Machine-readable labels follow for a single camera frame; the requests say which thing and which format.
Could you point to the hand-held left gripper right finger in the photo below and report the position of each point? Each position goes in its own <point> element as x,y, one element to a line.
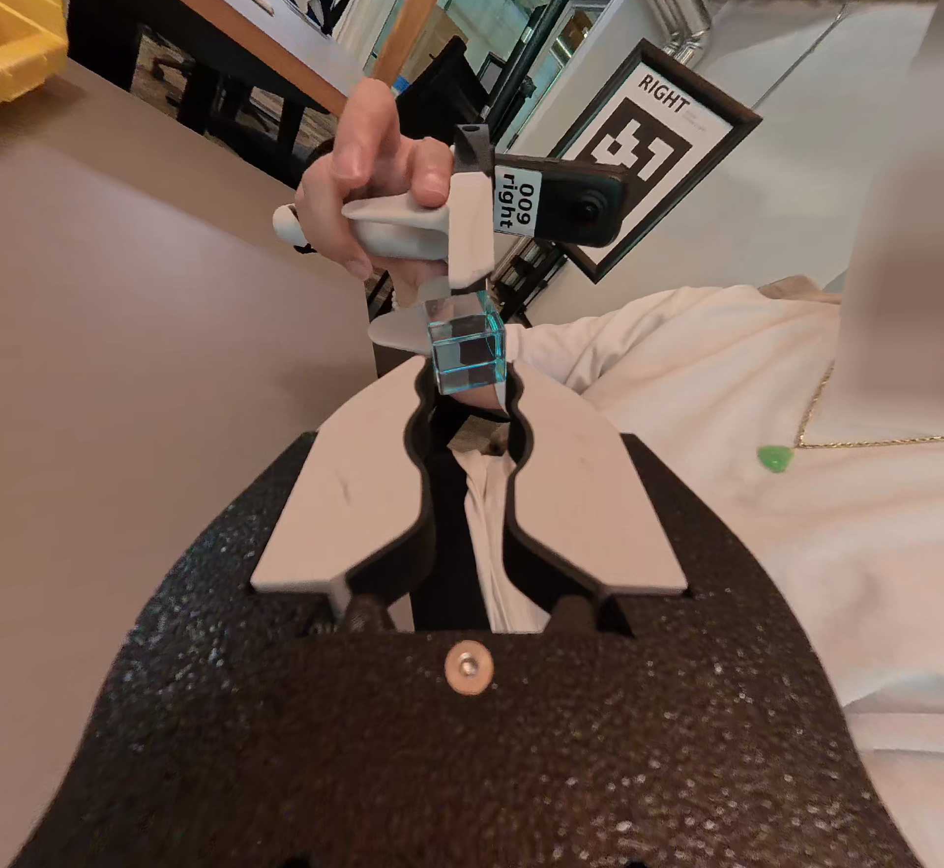
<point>597,507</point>

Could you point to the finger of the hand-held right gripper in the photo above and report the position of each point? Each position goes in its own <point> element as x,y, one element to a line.
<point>470,234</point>

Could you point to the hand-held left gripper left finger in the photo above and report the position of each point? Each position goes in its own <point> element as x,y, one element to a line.
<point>346,507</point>

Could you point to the clear glass cube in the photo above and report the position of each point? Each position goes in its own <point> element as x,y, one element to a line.
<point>464,352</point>

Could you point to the yellow plastic bin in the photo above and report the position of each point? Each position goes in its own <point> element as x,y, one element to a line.
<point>26,20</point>

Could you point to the person's right hand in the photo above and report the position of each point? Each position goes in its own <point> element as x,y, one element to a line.
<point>369,145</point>

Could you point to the black poster easel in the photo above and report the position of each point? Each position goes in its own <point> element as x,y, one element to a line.
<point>527,278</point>

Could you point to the black-framed marker poster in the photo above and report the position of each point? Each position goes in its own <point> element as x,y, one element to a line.
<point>649,145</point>

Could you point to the black office chair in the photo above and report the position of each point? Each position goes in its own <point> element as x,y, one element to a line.
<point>435,94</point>

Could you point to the person's white shirt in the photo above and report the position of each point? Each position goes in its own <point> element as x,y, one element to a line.
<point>737,551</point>

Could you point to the black tripod stand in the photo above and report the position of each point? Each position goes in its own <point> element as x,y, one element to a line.
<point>538,42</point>

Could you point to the grey-top wood-edged desk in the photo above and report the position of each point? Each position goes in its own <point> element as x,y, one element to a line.
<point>258,42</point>

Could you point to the slim wooden post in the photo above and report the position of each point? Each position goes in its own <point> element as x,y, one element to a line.
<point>420,5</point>

